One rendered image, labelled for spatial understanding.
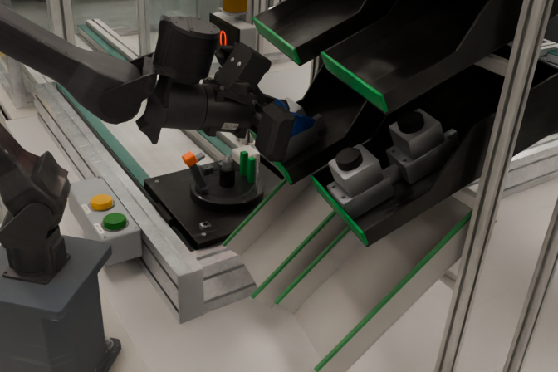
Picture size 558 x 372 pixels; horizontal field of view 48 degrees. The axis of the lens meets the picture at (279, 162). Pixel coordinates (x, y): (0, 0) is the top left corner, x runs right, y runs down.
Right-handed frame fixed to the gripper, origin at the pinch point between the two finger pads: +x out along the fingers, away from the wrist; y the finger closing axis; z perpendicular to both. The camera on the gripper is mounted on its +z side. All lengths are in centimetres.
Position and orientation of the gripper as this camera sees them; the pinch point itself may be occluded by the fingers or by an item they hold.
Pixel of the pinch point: (282, 114)
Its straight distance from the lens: 81.9
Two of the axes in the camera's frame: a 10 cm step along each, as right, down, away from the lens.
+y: -4.6, -4.2, 7.8
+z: 2.4, -9.1, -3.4
